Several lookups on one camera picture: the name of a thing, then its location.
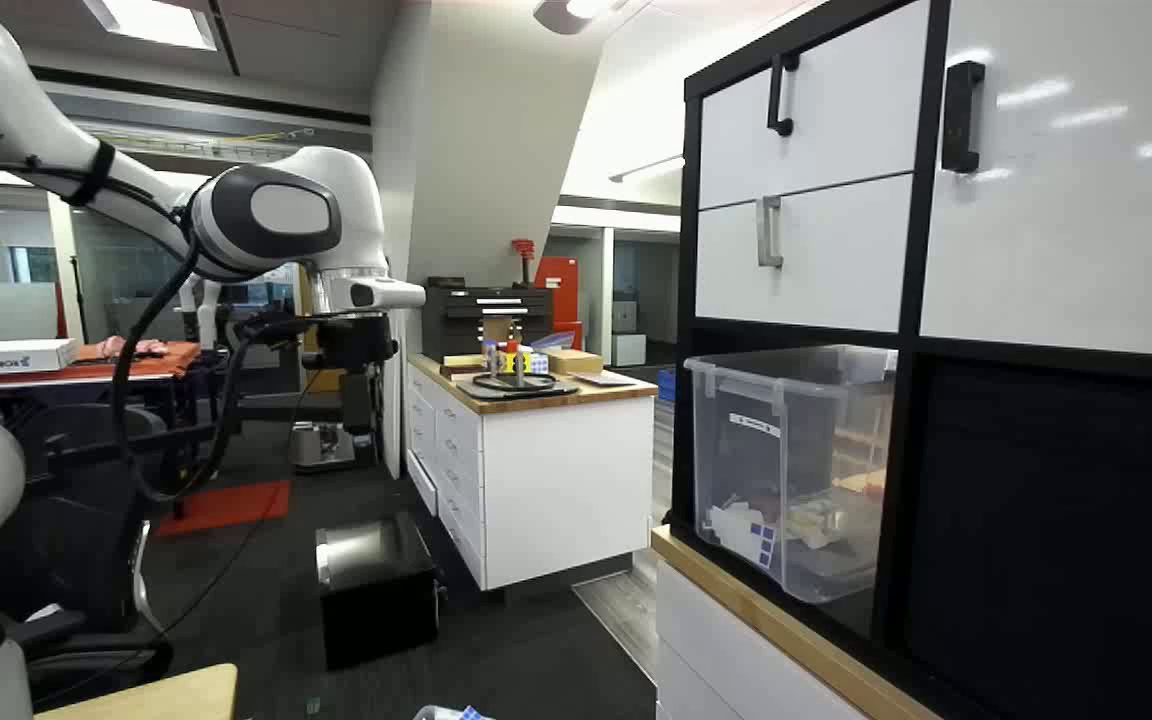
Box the white island cabinet wood top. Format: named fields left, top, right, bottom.
left=404, top=356, right=655, bottom=593

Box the white lower drawer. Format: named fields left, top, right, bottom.
left=697, top=175, right=911, bottom=332

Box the clear plastic storage bucket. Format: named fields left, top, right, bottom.
left=684, top=345, right=897, bottom=604

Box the white upper drawer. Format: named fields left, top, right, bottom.
left=702, top=0, right=934, bottom=208

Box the white drawer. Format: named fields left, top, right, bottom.
left=697, top=175, right=911, bottom=332
left=702, top=0, right=934, bottom=208

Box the white cabinet door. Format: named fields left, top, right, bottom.
left=920, top=0, right=1152, bottom=356

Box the white counter cabinet wood top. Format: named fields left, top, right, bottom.
left=649, top=525, right=941, bottom=720

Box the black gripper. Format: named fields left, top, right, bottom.
left=315, top=316, right=396, bottom=372

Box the white box on table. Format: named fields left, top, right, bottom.
left=0, top=341, right=77, bottom=375

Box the black box on floor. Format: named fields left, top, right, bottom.
left=315, top=513, right=439, bottom=672

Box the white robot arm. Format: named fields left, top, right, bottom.
left=0, top=25, right=423, bottom=720

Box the red floor mat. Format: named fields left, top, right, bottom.
left=155, top=481, right=293, bottom=541

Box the black cube shelf unit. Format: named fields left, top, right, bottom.
left=668, top=0, right=1152, bottom=720

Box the black printer machine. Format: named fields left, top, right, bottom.
left=419, top=278, right=554, bottom=356

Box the black office chair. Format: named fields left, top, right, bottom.
left=0, top=404, right=174, bottom=713

